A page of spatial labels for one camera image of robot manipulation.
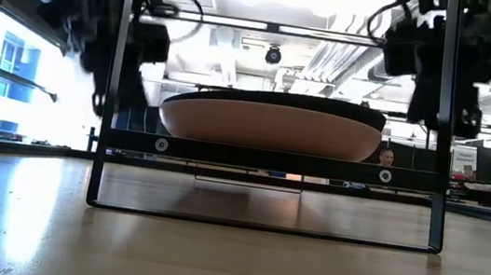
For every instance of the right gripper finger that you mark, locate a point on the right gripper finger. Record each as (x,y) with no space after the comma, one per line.
(423,103)
(468,118)

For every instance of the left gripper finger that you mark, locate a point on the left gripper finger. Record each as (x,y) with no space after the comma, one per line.
(131,95)
(100,91)

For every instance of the beige bowl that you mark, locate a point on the beige bowl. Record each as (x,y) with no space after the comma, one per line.
(269,131)

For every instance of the white printed sign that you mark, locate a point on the white printed sign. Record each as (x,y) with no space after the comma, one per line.
(463,157)

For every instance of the person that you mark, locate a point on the person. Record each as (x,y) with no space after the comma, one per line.
(386,157)

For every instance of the black ceiling dome camera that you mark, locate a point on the black ceiling dome camera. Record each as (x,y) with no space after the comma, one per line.
(273,55)

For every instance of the black metal shelf frame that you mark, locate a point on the black metal shelf frame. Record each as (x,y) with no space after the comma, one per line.
(271,161)

